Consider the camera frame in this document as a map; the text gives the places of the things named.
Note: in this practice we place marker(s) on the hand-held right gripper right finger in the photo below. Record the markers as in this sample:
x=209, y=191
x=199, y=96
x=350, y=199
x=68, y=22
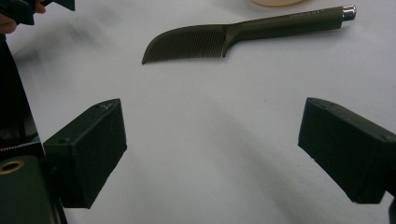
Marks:
x=348, y=149

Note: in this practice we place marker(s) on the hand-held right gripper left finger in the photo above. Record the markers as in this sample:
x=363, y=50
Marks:
x=87, y=155

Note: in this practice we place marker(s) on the cream ribbed cup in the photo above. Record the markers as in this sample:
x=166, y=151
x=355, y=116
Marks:
x=275, y=2

